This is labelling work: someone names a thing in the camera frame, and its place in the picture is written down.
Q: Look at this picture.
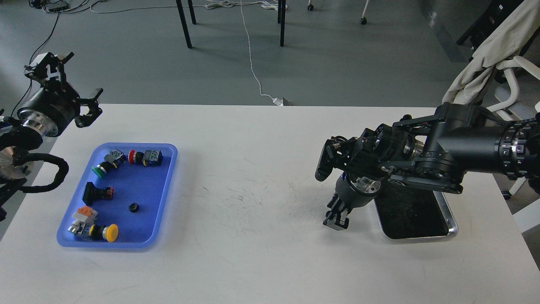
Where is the beige cloth on chair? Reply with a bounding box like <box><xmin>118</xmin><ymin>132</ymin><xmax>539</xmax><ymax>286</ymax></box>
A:
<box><xmin>442</xmin><ymin>0</ymin><xmax>540</xmax><ymax>104</ymax></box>

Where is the black table leg left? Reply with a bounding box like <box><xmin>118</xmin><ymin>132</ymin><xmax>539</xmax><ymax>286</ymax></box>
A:
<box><xmin>175</xmin><ymin>0</ymin><xmax>197</xmax><ymax>49</ymax></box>

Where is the black push button switch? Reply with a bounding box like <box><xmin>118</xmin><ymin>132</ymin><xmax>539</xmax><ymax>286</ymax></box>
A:
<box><xmin>82</xmin><ymin>182</ymin><xmax>114</xmax><ymax>206</ymax></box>

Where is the white power cable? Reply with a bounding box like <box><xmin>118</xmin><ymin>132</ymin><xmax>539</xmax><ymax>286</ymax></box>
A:
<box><xmin>205</xmin><ymin>0</ymin><xmax>292</xmax><ymax>106</ymax></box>

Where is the red push button switch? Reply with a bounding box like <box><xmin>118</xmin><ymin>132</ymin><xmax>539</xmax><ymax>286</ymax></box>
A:
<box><xmin>127</xmin><ymin>149</ymin><xmax>163</xmax><ymax>167</ymax></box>

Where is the silver metal tray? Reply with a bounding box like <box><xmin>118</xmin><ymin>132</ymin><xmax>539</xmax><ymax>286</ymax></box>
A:
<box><xmin>374</xmin><ymin>182</ymin><xmax>459</xmax><ymax>243</ymax></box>

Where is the green push button switch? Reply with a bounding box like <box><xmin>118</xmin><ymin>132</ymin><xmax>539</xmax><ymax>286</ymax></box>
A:
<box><xmin>91</xmin><ymin>149</ymin><xmax>127</xmax><ymax>178</ymax></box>

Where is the orange white contact block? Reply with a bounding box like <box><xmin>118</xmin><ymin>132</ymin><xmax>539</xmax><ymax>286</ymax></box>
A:
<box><xmin>72</xmin><ymin>206</ymin><xmax>98</xmax><ymax>225</ymax></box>

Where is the yellow push button switch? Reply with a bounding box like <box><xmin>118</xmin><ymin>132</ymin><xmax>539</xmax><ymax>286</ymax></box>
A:
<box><xmin>68</xmin><ymin>223</ymin><xmax>119</xmax><ymax>243</ymax></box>

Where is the black cylindrical gripper body, image right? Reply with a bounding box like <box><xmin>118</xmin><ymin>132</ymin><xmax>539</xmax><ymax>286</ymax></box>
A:
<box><xmin>335</xmin><ymin>173</ymin><xmax>382</xmax><ymax>212</ymax></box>

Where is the black table leg right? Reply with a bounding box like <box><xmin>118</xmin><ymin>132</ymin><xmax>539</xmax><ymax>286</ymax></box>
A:
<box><xmin>278</xmin><ymin>0</ymin><xmax>287</xmax><ymax>47</ymax></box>

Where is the black cylindrical gripper body, image left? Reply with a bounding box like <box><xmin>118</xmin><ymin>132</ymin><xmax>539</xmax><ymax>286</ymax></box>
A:
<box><xmin>17</xmin><ymin>87</ymin><xmax>81</xmax><ymax>137</ymax></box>

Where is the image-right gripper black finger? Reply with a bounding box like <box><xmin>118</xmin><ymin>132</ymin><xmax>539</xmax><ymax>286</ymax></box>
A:
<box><xmin>323</xmin><ymin>193</ymin><xmax>345</xmax><ymax>228</ymax></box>
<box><xmin>333</xmin><ymin>208</ymin><xmax>349</xmax><ymax>231</ymax></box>

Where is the black table leg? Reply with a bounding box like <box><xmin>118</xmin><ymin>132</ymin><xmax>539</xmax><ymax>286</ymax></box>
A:
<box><xmin>278</xmin><ymin>0</ymin><xmax>287</xmax><ymax>47</ymax></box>
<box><xmin>175</xmin><ymin>0</ymin><xmax>197</xmax><ymax>49</ymax></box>

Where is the blue plastic tray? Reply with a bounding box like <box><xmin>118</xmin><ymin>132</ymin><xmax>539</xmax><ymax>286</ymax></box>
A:
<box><xmin>56</xmin><ymin>142</ymin><xmax>178</xmax><ymax>250</ymax></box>

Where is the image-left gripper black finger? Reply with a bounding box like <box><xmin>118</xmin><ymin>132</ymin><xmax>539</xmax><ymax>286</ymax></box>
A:
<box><xmin>74</xmin><ymin>88</ymin><xmax>104</xmax><ymax>128</ymax></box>
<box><xmin>24</xmin><ymin>52</ymin><xmax>75</xmax><ymax>92</ymax></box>

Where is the black robot arm, image right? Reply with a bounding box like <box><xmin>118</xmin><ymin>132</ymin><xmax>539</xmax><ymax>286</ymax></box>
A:
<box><xmin>315</xmin><ymin>103</ymin><xmax>539</xmax><ymax>231</ymax></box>

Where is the black floor cable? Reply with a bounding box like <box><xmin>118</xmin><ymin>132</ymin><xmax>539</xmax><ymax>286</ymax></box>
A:
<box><xmin>9</xmin><ymin>0</ymin><xmax>102</xmax><ymax>110</ymax></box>

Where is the small black gear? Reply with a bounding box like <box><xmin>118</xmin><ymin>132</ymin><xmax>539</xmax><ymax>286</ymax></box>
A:
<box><xmin>128</xmin><ymin>203</ymin><xmax>140</xmax><ymax>213</ymax></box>

